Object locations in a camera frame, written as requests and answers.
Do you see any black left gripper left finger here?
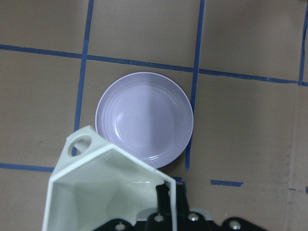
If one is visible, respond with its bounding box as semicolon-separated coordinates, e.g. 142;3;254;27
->
145;184;173;231

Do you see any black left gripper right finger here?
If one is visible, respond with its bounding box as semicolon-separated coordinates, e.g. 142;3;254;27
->
176;184;213;231

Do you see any white faceted cup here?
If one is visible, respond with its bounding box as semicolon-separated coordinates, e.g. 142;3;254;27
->
42;126;177;231

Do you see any lavender round plate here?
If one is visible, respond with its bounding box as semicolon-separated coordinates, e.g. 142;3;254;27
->
95;72;193;168

